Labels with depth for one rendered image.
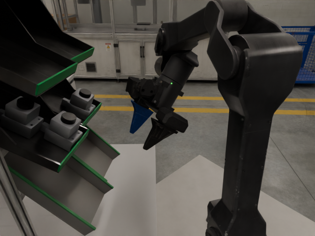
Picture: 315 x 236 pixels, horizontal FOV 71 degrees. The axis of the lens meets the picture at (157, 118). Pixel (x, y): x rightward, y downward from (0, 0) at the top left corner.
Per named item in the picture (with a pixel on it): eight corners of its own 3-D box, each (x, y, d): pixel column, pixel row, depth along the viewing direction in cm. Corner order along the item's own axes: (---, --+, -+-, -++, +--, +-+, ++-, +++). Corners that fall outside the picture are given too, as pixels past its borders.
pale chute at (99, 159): (112, 159, 77) (120, 153, 75) (98, 188, 66) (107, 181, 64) (46, 104, 70) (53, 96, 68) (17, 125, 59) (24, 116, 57)
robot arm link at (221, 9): (299, 73, 24) (306, -35, 22) (233, 80, 22) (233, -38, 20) (191, 72, 52) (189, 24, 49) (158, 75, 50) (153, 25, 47)
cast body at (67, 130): (80, 141, 51) (88, 118, 48) (69, 152, 47) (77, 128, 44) (48, 124, 51) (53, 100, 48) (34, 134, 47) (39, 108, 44)
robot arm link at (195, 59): (207, 60, 45) (189, 59, 53) (185, 44, 43) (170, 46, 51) (190, 90, 45) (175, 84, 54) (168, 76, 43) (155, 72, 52)
